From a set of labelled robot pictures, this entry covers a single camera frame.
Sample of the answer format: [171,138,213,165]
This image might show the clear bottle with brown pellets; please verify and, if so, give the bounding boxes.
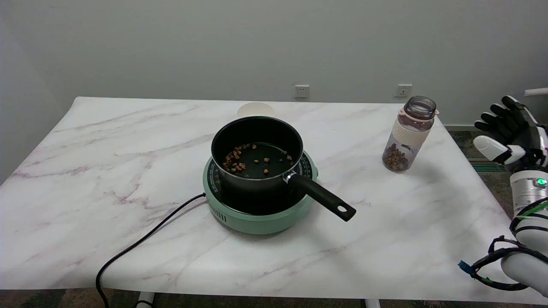
[382,96,440,173]

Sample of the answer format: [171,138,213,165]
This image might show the black saucepan with handle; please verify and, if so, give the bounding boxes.
[211,116,357,222]

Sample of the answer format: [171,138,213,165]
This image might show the black power cord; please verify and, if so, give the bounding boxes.
[95,192,207,308]

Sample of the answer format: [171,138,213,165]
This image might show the green induction cooker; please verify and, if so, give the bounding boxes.
[203,150,319,235]

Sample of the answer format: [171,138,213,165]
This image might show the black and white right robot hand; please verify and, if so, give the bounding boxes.
[473,95,548,173]

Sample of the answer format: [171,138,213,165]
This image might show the brown pellets in saucepan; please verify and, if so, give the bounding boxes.
[222,144,296,178]

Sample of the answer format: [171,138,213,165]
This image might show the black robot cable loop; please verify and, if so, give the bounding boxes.
[458,198,548,291]

